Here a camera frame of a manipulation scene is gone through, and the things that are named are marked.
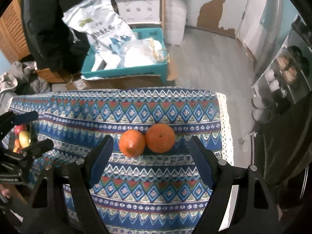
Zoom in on white drawer cabinet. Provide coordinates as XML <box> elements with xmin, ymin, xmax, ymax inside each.
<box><xmin>114</xmin><ymin>0</ymin><xmax>161</xmax><ymax>25</ymax></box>

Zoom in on clear plastic bag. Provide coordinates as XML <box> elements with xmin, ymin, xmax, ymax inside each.
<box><xmin>119</xmin><ymin>38</ymin><xmax>169</xmax><ymax>67</ymax></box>

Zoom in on flattened cardboard box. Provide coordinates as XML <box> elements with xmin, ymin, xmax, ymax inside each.
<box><xmin>66</xmin><ymin>58</ymin><xmax>179</xmax><ymax>91</ymax></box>

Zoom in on dark red apple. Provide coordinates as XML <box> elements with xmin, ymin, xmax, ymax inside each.
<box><xmin>14</xmin><ymin>124</ymin><xmax>28</xmax><ymax>136</ymax></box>

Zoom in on wooden louvered door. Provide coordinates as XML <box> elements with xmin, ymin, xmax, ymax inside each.
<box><xmin>0</xmin><ymin>0</ymin><xmax>28</xmax><ymax>64</ymax></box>

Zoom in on shoe rack with shoes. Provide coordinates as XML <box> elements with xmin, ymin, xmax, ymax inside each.
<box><xmin>251</xmin><ymin>15</ymin><xmax>312</xmax><ymax>127</ymax></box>

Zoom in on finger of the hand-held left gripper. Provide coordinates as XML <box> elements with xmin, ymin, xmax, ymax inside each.
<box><xmin>0</xmin><ymin>111</ymin><xmax>39</xmax><ymax>133</ymax></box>
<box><xmin>15</xmin><ymin>140</ymin><xmax>54</xmax><ymax>162</ymax></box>

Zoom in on yellow red mango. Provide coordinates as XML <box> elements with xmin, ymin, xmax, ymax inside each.
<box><xmin>19</xmin><ymin>131</ymin><xmax>31</xmax><ymax>148</ymax></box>

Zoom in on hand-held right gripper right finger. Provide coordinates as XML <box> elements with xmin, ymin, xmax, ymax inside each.
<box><xmin>189</xmin><ymin>136</ymin><xmax>284</xmax><ymax>234</ymax></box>

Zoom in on white paper roll pack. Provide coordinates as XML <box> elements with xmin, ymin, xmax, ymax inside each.
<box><xmin>166</xmin><ymin>0</ymin><xmax>187</xmax><ymax>47</ymax></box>

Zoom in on teal plastic crate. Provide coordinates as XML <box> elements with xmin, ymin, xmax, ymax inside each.
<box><xmin>81</xmin><ymin>28</ymin><xmax>170</xmax><ymax>80</ymax></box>

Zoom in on white door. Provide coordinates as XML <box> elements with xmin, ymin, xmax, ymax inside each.
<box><xmin>238</xmin><ymin>0</ymin><xmax>284</xmax><ymax>62</ymax></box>

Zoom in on white printed rice bag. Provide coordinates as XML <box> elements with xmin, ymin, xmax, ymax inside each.
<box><xmin>62</xmin><ymin>0</ymin><xmax>137</xmax><ymax>54</ymax></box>

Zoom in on blue patterned tablecloth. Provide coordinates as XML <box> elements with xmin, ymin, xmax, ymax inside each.
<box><xmin>7</xmin><ymin>89</ymin><xmax>234</xmax><ymax>234</ymax></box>

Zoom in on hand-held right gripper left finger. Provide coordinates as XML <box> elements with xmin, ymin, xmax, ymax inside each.
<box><xmin>22</xmin><ymin>135</ymin><xmax>115</xmax><ymax>234</ymax></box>

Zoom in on grey clothes pile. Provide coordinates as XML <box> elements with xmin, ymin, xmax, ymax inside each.
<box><xmin>0</xmin><ymin>61</ymin><xmax>50</xmax><ymax>108</ymax></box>

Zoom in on dark hanging coats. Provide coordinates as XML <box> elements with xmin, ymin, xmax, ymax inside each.
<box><xmin>21</xmin><ymin>0</ymin><xmax>110</xmax><ymax>74</ymax></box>

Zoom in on wooden shelf rack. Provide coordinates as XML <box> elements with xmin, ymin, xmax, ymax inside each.
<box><xmin>102</xmin><ymin>0</ymin><xmax>167</xmax><ymax>45</ymax></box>

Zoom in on clear glass bowl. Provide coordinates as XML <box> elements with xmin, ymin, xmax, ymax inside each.
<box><xmin>2</xmin><ymin>123</ymin><xmax>37</xmax><ymax>155</ymax></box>

